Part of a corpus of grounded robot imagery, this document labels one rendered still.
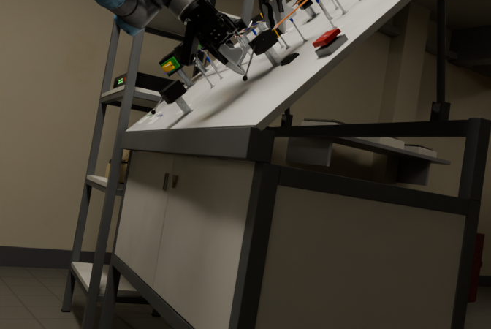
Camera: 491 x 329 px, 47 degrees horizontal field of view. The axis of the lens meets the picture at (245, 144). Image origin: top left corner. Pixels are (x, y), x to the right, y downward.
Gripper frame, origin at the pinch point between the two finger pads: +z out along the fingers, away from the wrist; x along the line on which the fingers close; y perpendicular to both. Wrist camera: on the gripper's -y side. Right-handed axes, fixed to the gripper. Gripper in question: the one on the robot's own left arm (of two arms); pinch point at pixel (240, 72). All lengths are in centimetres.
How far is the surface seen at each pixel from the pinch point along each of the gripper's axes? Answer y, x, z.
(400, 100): -31, 397, 64
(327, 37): 23.7, -12.1, 10.8
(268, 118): 6.8, -29.2, 15.2
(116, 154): -77, 53, -23
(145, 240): -65, 13, 12
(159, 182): -48, 16, 2
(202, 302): -36, -28, 34
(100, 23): -107, 198, -123
